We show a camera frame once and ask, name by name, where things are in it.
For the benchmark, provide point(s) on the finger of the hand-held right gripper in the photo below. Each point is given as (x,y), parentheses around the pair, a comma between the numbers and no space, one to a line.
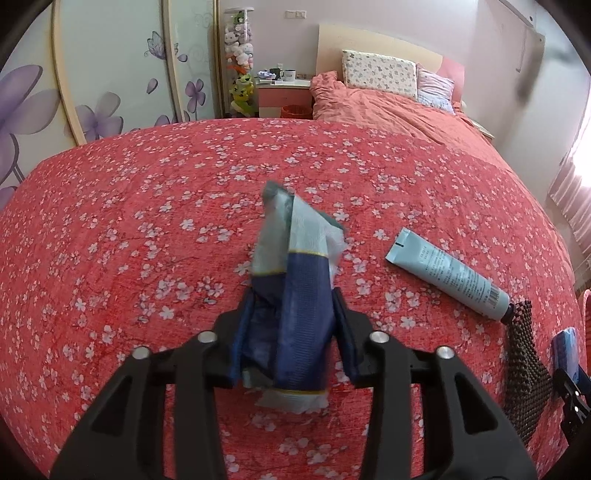
(565,350)

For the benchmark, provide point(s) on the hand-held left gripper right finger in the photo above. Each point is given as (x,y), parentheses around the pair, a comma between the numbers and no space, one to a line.
(348,344)

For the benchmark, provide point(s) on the light blue cream tube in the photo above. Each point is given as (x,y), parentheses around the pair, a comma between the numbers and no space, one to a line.
(452,277)

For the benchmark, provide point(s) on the red floral blanket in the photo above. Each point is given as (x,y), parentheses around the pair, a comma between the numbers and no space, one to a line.
(138,230)

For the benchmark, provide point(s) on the pink and white nightstand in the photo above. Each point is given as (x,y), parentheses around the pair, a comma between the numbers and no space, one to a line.
(281,94)

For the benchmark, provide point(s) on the black mesh cloth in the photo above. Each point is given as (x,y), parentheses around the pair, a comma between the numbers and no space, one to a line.
(526,369)

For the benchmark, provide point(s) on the blue plastic packet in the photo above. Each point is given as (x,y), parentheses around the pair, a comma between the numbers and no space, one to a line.
(295,295)

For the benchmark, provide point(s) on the beige bed headboard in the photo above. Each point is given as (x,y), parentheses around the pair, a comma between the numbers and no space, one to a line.
(383,41)

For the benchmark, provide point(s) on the pink curtain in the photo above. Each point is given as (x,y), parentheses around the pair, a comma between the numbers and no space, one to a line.
(575,207)

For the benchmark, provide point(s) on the small red wastebasket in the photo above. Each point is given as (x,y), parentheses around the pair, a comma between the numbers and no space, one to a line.
(292,112)

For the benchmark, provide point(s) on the white mug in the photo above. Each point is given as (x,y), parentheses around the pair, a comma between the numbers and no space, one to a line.
(289,74)

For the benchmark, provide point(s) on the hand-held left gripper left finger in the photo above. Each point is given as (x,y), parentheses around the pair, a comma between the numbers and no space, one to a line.
(242,344)

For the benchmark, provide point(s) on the white floral pillow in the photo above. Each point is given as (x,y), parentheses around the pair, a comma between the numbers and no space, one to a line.
(378,74)

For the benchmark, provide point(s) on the orange plastic slatted basket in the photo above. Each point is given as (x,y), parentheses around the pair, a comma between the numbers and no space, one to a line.
(587,318)

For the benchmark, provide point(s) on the pink duvet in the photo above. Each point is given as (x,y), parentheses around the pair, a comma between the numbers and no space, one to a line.
(378,110)

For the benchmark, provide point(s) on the purple striped pillow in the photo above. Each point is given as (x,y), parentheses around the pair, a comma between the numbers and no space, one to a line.
(434,90)

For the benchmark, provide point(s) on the clear tube of plush toys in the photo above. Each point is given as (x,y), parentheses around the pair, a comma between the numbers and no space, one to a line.
(240,60)

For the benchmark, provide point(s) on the white wall socket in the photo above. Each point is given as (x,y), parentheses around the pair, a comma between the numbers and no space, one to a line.
(294,14)

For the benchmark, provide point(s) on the dark green mug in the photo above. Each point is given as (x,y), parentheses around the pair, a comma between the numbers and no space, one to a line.
(275,74)

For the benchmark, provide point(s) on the wooden bedside table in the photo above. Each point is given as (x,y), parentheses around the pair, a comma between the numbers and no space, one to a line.
(482,129)

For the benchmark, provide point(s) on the sliding wardrobe with purple flowers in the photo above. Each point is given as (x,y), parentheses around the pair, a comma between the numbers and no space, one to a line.
(115,69)

